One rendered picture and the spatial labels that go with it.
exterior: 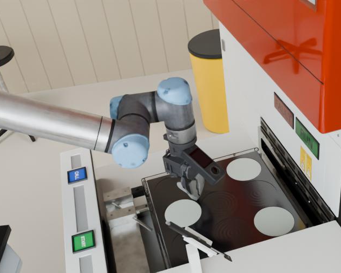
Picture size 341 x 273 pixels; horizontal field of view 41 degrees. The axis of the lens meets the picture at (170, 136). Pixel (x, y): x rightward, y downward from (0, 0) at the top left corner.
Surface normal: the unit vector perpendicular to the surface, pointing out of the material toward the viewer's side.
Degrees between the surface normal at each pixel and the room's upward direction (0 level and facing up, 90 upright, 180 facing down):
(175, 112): 90
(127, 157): 90
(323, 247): 0
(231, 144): 0
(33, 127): 85
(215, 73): 93
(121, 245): 0
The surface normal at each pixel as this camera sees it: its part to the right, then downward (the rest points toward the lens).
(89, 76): 0.01, 0.59
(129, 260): -0.15, -0.80
